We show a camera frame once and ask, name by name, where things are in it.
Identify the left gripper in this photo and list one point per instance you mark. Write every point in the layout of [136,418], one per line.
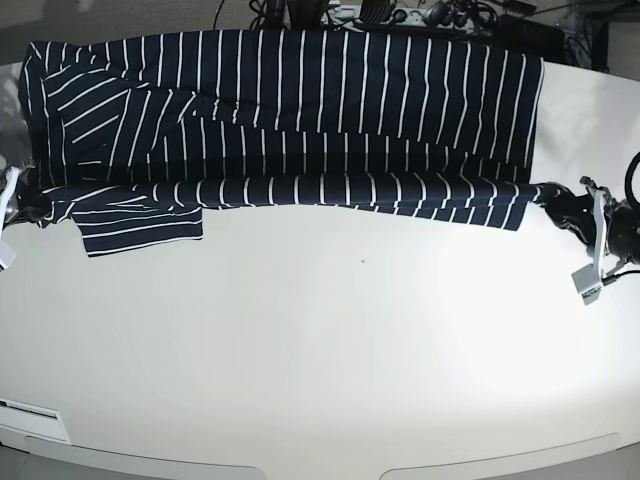
[596,218]

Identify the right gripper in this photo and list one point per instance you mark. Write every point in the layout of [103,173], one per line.
[19,205]

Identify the navy white striped T-shirt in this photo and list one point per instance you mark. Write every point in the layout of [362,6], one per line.
[133,140]

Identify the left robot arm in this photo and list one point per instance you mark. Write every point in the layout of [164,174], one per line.
[631,215]

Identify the black box on floor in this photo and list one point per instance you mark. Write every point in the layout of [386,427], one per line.
[528,37]

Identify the white power strip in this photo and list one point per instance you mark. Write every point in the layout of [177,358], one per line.
[417,17]

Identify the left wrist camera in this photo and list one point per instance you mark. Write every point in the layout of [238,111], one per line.
[588,283]

